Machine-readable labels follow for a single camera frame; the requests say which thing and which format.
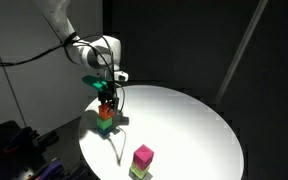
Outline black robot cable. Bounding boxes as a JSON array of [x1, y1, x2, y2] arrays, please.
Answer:
[[0, 33, 126, 114]]

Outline grey diagonal metal rail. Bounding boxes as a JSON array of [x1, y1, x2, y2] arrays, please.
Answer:
[[214, 0, 269, 105]]

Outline pink block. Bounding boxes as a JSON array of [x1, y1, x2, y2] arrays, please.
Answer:
[[133, 144, 154, 170]]

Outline orange block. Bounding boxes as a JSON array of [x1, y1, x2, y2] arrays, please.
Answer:
[[98, 105, 115, 120]]

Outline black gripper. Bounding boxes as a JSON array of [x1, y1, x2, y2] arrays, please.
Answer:
[[98, 87, 119, 111]]

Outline black and purple clamp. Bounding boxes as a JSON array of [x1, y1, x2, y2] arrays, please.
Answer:
[[26, 159, 63, 180]]

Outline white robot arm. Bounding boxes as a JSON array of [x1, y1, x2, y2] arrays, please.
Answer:
[[33, 0, 129, 110]]

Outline lime green block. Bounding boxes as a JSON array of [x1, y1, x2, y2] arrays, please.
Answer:
[[131, 163, 150, 178]]

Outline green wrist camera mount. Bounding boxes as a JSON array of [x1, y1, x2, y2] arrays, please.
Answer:
[[82, 75, 108, 91]]

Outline blue block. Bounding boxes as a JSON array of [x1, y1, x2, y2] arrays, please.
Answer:
[[97, 127, 112, 136]]

